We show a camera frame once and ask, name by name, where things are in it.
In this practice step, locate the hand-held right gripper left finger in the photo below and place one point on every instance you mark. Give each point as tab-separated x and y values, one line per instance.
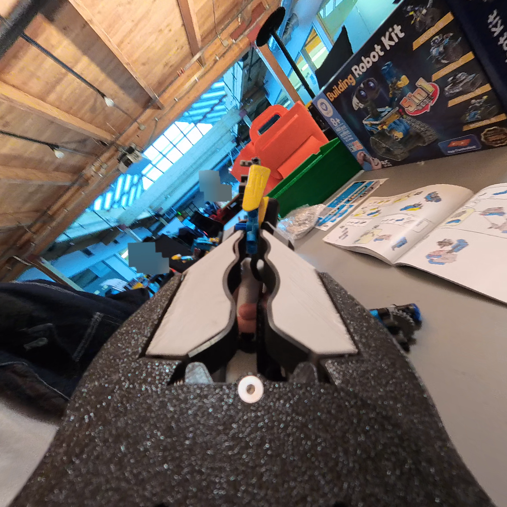
190	313

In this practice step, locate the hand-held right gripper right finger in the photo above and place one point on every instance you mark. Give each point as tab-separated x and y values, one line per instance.
309	313

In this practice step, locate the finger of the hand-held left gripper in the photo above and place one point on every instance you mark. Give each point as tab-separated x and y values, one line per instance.
286	239

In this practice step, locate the yellow and blue brick assembly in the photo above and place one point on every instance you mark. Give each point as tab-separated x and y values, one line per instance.
255	186

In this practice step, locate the black and blue gear assembly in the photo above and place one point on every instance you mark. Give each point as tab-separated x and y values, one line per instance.
400	321

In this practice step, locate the grey desk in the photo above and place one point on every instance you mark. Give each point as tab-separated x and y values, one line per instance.
455	376

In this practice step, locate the person's left hand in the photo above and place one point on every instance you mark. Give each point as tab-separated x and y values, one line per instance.
247	315

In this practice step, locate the clear plastic bag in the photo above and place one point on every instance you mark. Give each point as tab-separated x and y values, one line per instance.
303	220

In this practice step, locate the green plastic bin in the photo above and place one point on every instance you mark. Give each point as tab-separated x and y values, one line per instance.
324	174

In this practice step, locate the blue sticker sheet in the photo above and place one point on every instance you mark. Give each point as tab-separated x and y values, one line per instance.
348	198

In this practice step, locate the orange felt bag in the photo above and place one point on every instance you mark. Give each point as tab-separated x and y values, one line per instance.
285	134

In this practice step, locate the person's dark jacket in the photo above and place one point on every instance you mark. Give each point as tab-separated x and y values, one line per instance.
47	328

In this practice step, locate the white ceiling device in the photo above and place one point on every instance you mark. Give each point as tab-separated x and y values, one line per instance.
128	156

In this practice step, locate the open instruction booklet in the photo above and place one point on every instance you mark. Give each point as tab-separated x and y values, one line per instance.
455	257

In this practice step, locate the dark blue toy kit box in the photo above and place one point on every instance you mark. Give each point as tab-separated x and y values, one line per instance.
416	99

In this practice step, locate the black floor lamp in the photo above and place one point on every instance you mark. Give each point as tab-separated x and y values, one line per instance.
269	25

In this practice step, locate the person's white shirt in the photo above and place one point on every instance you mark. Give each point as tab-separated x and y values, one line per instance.
19	455

